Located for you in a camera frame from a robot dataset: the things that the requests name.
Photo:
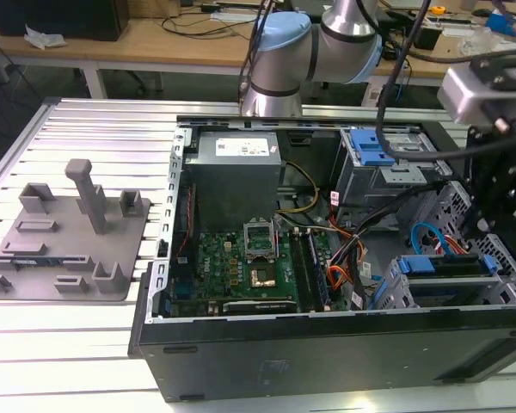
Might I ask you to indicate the clear plastic bag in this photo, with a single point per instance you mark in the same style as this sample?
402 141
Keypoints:
481 43

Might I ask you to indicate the CPU socket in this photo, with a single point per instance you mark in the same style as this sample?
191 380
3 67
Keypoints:
262 277

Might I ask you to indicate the perforated metal disk bay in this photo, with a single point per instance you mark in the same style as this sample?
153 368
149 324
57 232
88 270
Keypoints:
507 275

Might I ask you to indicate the RAM stick in slot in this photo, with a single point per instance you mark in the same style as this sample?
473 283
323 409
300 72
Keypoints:
319 271

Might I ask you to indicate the black graphics card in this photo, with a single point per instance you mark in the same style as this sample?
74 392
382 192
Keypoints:
260 307

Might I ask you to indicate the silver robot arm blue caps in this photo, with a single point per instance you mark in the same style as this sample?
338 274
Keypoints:
284 60

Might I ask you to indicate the blue cardboard box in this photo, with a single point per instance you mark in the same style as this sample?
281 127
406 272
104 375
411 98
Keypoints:
501 23

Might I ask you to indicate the grey power supply unit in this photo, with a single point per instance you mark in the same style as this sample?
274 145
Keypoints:
232 185

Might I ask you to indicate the hard disk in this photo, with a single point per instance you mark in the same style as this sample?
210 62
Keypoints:
417 264

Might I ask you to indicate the black PC case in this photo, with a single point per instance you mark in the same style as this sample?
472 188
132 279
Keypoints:
284 357

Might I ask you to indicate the green motherboard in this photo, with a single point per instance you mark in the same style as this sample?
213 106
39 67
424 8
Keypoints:
223 266

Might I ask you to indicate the yellow tape roll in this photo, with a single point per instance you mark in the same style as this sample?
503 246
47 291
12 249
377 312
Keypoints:
437 10

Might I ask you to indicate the small black adapter box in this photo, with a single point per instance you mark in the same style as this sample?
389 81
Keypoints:
430 38

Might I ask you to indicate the white crumpled plastic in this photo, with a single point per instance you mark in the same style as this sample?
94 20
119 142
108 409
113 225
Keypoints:
43 38

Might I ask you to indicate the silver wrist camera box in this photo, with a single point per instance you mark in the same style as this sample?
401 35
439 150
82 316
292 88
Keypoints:
468 94

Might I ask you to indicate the grey parts rack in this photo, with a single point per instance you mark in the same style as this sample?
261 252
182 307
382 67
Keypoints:
69 258

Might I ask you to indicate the silver optical drive cage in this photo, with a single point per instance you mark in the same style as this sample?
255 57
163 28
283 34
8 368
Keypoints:
370 185

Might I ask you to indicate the wooden desk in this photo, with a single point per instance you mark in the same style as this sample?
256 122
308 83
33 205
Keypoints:
155 47

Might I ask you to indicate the black box on desk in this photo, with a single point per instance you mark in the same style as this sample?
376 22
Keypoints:
69 17

